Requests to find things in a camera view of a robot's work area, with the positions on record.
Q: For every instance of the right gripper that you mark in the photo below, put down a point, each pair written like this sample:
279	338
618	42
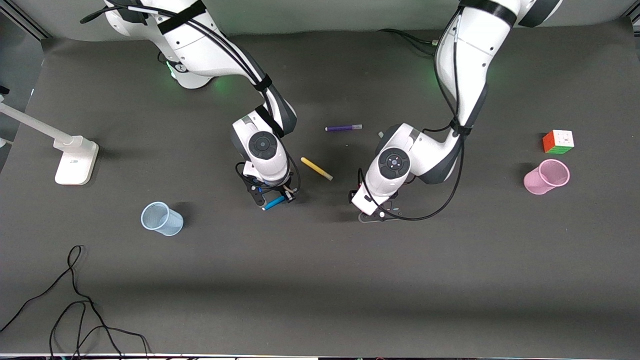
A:
288	193

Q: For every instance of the colourful puzzle cube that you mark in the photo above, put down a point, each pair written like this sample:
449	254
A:
557	141

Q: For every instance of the white desk stand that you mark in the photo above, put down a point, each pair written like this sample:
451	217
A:
75	162

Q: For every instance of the black metal frame rail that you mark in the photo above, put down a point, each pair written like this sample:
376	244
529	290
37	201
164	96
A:
25	22

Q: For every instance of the blue marker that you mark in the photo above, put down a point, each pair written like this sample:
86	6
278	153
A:
272	203

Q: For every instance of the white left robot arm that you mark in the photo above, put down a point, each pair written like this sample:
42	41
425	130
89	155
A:
465	60

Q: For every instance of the translucent blue plastic cup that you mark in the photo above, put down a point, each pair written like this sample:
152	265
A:
162	220

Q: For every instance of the yellow marker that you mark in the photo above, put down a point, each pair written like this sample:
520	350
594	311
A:
316	168

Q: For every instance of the translucent pink plastic cup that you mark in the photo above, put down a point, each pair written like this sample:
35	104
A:
545	177

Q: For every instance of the purple marker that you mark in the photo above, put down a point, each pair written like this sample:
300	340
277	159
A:
342	128

